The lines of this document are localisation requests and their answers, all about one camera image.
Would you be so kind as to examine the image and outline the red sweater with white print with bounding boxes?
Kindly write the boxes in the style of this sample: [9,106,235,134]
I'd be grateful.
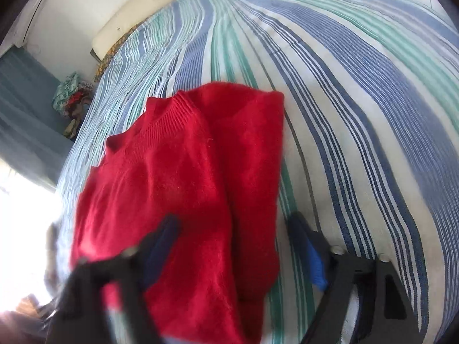
[71,82,284,343]

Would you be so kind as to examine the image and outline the pile of colourful clothes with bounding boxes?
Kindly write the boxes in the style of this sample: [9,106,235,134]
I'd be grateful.
[52,72,93,140]

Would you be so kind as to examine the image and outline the striped blue green bedspread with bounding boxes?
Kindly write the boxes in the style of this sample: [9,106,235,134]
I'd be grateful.
[57,0,458,343]

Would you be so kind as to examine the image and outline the teal curtain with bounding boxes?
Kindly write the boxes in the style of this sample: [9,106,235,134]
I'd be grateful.
[0,47,73,191]

